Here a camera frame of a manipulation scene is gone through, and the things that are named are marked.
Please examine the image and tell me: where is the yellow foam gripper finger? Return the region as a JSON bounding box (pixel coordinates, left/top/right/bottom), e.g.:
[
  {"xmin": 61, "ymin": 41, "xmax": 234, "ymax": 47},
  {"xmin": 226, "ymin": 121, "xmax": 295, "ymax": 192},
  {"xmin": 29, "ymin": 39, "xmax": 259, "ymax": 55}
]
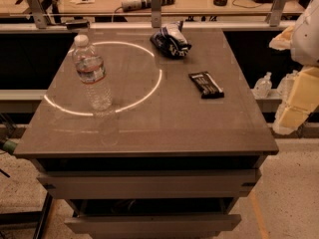
[
  {"xmin": 272, "ymin": 66, "xmax": 319, "ymax": 135},
  {"xmin": 269, "ymin": 26, "xmax": 294, "ymax": 51}
]

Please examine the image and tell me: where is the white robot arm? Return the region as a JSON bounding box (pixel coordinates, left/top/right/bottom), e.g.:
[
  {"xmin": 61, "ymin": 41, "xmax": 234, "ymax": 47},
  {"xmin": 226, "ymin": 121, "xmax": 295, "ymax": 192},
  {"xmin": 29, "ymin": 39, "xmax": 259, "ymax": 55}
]
[{"xmin": 269, "ymin": 0, "xmax": 319, "ymax": 134}]

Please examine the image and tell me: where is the small clear bottle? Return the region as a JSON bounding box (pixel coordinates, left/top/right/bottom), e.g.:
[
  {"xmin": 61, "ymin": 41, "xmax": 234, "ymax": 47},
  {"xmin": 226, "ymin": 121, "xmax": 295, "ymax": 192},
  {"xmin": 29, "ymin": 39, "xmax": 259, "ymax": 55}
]
[
  {"xmin": 276, "ymin": 70, "xmax": 297, "ymax": 99},
  {"xmin": 253, "ymin": 72, "xmax": 272, "ymax": 99}
]

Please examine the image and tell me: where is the clear plastic water bottle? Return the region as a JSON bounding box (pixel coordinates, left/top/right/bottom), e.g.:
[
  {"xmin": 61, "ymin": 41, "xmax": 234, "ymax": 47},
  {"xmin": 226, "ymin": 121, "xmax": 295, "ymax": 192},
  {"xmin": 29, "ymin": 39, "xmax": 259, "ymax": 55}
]
[{"xmin": 72, "ymin": 34, "xmax": 112, "ymax": 111}]

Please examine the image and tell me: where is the black snack bar packet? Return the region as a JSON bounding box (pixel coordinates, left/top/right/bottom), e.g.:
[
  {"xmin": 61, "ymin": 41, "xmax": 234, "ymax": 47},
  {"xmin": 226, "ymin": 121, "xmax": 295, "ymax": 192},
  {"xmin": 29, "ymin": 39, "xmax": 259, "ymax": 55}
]
[{"xmin": 188, "ymin": 72, "xmax": 224, "ymax": 99}]

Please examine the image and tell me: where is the upper grey drawer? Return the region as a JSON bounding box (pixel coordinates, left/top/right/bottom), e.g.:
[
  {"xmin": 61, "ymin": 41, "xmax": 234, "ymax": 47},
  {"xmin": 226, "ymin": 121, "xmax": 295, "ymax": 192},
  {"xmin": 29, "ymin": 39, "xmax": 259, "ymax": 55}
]
[{"xmin": 38, "ymin": 169, "xmax": 261, "ymax": 199}]

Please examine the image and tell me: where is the grey drawer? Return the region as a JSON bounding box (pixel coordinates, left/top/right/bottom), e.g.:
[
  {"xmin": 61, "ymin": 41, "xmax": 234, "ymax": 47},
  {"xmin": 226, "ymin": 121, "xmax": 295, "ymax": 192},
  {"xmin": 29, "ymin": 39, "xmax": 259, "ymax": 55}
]
[
  {"xmin": 38, "ymin": 169, "xmax": 261, "ymax": 199},
  {"xmin": 65, "ymin": 214, "xmax": 241, "ymax": 239}
]

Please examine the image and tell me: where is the white power strip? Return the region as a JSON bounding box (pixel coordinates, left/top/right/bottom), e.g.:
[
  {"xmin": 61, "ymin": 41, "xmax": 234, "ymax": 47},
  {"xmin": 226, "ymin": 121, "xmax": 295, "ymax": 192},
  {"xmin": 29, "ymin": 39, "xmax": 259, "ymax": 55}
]
[{"xmin": 122, "ymin": 0, "xmax": 175, "ymax": 12}]

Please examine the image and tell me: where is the grey drawer cabinet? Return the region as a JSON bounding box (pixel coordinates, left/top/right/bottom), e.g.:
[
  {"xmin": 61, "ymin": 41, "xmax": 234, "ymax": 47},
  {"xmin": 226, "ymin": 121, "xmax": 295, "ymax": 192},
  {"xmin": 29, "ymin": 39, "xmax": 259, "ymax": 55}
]
[{"xmin": 13, "ymin": 27, "xmax": 279, "ymax": 239}]

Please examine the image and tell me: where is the lower grey drawer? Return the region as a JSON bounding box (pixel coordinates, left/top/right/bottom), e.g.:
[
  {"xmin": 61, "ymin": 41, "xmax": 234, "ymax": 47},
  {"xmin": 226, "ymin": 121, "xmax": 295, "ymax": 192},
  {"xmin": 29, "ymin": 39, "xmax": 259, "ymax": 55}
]
[{"xmin": 65, "ymin": 214, "xmax": 241, "ymax": 239}]

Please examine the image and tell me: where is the right metal bracket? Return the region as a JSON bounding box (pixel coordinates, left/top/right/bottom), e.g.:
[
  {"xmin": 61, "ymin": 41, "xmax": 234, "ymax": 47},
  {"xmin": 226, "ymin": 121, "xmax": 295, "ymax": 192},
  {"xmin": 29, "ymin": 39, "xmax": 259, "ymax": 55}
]
[{"xmin": 266, "ymin": 0, "xmax": 288, "ymax": 27}]

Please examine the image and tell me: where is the metal bracket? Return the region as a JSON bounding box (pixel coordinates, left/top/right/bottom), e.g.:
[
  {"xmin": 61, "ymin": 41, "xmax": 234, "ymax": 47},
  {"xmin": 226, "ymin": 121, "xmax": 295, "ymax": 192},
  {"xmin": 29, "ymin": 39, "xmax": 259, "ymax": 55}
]
[
  {"xmin": 26, "ymin": 0, "xmax": 48, "ymax": 29},
  {"xmin": 266, "ymin": 0, "xmax": 288, "ymax": 27},
  {"xmin": 151, "ymin": 0, "xmax": 161, "ymax": 28}
]

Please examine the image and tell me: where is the middle metal bracket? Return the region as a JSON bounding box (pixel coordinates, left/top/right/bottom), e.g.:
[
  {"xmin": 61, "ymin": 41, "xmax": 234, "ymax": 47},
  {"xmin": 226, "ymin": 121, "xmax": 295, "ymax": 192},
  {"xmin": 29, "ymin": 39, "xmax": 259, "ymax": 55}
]
[{"xmin": 151, "ymin": 0, "xmax": 161, "ymax": 28}]

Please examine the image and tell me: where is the left metal bracket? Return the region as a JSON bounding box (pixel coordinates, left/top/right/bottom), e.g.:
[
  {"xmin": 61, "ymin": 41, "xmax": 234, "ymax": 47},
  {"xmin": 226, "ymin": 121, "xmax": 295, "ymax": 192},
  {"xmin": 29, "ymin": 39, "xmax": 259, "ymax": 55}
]
[{"xmin": 26, "ymin": 0, "xmax": 48, "ymax": 29}]

